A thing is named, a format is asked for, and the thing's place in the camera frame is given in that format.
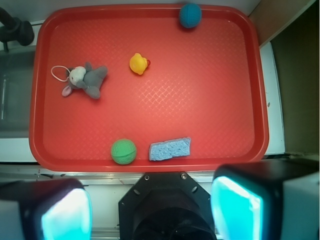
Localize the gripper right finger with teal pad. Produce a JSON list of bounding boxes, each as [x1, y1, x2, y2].
[[210, 159, 320, 240]]

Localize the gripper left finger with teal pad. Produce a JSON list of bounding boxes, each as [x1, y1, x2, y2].
[[0, 178, 93, 240]]

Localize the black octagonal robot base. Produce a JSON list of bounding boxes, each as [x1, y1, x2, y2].
[[118, 172, 217, 240]]

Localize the green textured ball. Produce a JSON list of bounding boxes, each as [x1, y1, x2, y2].
[[110, 139, 137, 165]]

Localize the light blue sponge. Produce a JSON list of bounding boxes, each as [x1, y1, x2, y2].
[[148, 137, 191, 162]]

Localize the red plastic tray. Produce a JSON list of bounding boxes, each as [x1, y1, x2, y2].
[[29, 4, 269, 172]]

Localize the gray plush donkey toy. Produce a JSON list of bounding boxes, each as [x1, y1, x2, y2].
[[50, 62, 108, 100]]

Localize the gray sink basin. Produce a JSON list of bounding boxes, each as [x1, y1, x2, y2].
[[0, 46, 36, 139]]

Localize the yellow rubber duck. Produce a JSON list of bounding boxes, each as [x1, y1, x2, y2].
[[129, 52, 151, 75]]

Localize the blue textured ball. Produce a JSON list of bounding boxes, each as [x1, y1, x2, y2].
[[179, 3, 202, 29]]

